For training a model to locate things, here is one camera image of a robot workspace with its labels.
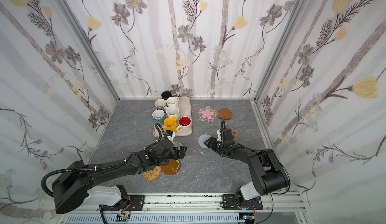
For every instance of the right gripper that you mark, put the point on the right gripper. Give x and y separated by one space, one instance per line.
213 144

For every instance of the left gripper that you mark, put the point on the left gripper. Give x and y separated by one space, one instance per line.
181 151

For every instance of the multicolour woven round coaster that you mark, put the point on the multicolour woven round coaster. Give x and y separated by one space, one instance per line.
177 144

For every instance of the light blue woven coaster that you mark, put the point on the light blue woven coaster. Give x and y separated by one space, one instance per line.
202 140

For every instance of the glossy brown round coaster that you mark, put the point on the glossy brown round coaster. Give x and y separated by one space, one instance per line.
172 167

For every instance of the brown paw cork coaster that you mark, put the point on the brown paw cork coaster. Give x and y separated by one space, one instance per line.
234 133

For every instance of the pink flower silicone coaster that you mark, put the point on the pink flower silicone coaster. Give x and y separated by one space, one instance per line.
207 114

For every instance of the plain wooden round coaster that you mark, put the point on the plain wooden round coaster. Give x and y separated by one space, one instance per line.
225 114

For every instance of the wicker rattan round coaster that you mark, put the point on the wicker rattan round coaster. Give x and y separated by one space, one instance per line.
153 174

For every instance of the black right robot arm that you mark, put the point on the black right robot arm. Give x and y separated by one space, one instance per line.
267 173

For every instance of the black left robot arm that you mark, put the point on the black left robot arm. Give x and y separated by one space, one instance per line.
69 187

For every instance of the white mug red inside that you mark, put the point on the white mug red inside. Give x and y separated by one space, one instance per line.
185 124

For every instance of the yellow mug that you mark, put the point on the yellow mug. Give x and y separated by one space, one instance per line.
171 124

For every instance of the speckled white mug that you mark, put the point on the speckled white mug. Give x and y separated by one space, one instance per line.
173 112

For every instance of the blue patterned mug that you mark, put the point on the blue patterned mug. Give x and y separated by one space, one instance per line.
159 116

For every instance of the beige rectangular serving tray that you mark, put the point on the beige rectangular serving tray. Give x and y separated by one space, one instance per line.
185 110

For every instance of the plain white mug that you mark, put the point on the plain white mug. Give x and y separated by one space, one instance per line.
172 101

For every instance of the white mug grey rim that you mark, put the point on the white mug grey rim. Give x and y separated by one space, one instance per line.
160 104

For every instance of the black mug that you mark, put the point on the black mug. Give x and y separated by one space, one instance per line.
166 94

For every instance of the white ventilated cable duct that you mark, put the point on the white ventilated cable duct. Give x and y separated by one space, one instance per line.
191 218

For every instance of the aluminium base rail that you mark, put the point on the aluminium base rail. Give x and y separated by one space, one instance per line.
287 208

